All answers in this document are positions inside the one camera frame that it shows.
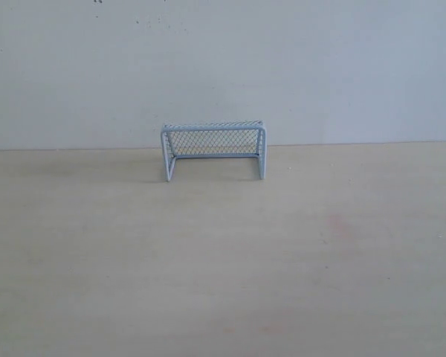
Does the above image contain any white miniature soccer goal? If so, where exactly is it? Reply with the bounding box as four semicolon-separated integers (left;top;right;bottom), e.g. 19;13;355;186
160;120;268;181

